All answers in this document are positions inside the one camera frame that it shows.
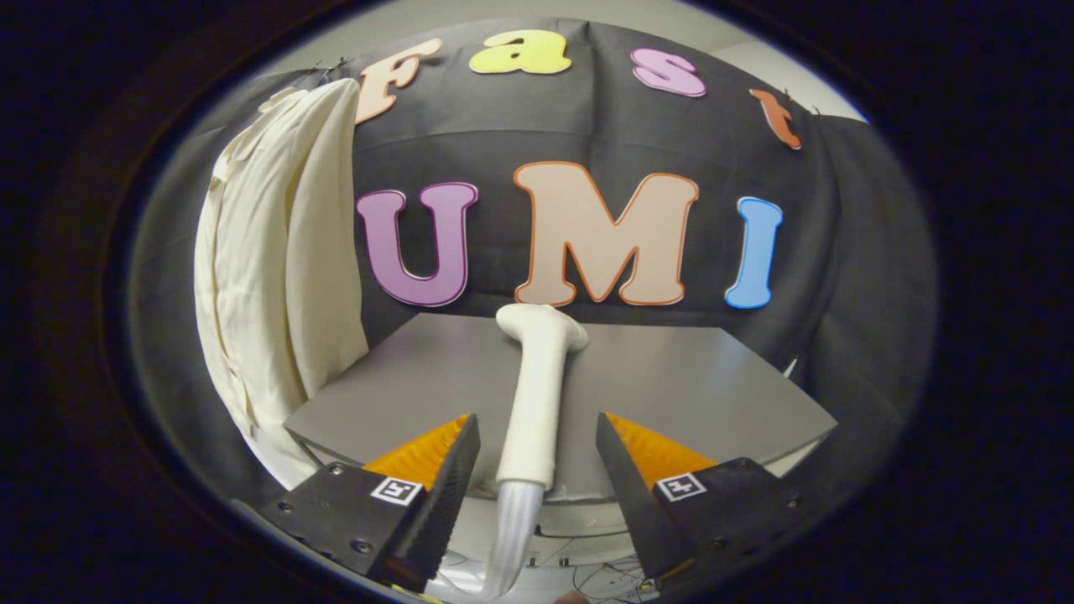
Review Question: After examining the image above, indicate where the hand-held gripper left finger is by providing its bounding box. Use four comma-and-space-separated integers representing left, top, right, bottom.
231, 413, 482, 593

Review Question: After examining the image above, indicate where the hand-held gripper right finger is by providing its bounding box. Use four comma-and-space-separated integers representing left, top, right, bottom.
596, 411, 840, 588

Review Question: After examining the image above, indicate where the white garment steamer nozzle with hose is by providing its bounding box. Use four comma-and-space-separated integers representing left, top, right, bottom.
436, 304, 590, 601

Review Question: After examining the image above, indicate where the cream button-up shirt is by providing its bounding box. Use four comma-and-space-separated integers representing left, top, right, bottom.
193, 78, 370, 454

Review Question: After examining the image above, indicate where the white cabinet with grey top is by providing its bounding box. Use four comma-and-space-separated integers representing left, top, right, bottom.
284, 312, 840, 542

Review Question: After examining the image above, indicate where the tangle of floor cables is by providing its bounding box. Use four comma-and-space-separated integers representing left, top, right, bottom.
537, 554, 655, 601

